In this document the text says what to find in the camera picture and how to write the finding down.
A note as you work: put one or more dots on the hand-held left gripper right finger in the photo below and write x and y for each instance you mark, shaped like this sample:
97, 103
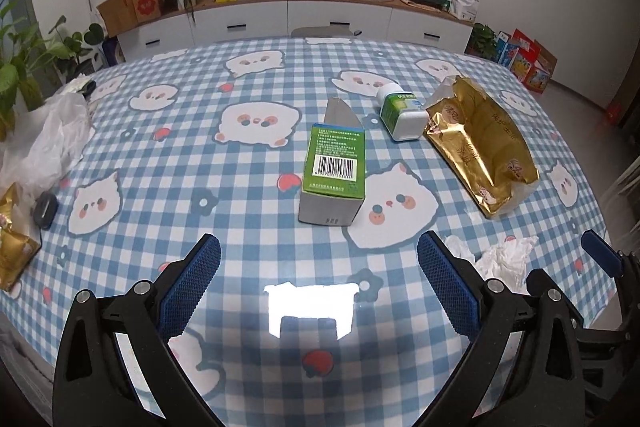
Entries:
447, 282

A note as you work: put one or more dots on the blue printed gift box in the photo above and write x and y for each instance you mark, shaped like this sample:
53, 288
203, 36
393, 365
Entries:
505, 49

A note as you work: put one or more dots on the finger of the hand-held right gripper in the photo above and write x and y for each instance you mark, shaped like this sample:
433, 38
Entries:
537, 279
600, 252

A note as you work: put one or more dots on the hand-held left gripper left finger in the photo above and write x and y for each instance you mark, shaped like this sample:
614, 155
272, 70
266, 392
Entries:
192, 287

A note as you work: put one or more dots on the clear plastic bag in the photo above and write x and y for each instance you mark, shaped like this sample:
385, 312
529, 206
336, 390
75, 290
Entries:
45, 137

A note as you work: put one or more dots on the white packet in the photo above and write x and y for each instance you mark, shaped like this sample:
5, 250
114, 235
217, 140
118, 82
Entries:
464, 4

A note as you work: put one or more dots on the plain brown cardboard box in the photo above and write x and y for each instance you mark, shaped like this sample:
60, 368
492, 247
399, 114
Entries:
115, 12

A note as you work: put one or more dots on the brown carton colourful print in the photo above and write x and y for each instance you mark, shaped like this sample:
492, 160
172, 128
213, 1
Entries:
537, 72

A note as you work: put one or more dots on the red gift box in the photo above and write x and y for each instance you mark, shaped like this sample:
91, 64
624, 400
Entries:
522, 39

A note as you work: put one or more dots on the blue checked printed tablecloth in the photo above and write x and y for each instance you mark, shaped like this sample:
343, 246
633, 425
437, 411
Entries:
250, 187

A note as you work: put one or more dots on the white television cabinet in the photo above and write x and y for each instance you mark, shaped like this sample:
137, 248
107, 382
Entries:
310, 14

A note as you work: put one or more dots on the white tissue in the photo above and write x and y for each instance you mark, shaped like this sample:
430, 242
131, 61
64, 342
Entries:
457, 247
505, 259

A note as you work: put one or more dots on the green cardboard box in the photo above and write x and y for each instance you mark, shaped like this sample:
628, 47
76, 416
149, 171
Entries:
335, 157

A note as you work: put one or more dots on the white plastic bag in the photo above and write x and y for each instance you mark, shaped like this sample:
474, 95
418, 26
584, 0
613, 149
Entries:
70, 83

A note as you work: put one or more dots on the small black oval object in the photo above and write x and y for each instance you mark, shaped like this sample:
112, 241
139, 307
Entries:
45, 209

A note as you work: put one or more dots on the large leafy pothos plant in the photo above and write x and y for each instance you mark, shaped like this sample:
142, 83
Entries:
25, 67

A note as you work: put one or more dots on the small gold foil bag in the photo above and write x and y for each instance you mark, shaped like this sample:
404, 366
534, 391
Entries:
15, 252

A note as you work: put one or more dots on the white bottle green label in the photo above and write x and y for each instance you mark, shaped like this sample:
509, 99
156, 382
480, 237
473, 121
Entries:
402, 117

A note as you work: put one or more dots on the large gold foil bag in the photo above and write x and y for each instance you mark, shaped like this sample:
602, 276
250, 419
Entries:
475, 142

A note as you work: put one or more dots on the small green floor plant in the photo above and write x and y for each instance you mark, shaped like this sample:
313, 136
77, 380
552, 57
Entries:
484, 39

